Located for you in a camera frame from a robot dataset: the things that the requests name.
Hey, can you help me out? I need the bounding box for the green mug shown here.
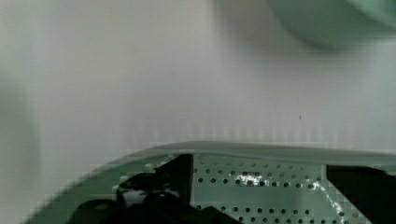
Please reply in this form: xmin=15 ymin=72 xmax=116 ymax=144
xmin=268 ymin=0 xmax=395 ymax=50

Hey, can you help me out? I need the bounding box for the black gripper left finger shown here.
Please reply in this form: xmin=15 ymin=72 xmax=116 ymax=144
xmin=66 ymin=154 xmax=242 ymax=224

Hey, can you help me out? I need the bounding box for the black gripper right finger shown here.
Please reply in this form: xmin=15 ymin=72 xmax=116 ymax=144
xmin=326 ymin=165 xmax=396 ymax=224

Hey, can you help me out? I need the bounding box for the green oval plastic strainer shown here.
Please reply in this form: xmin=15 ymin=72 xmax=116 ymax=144
xmin=23 ymin=142 xmax=395 ymax=224

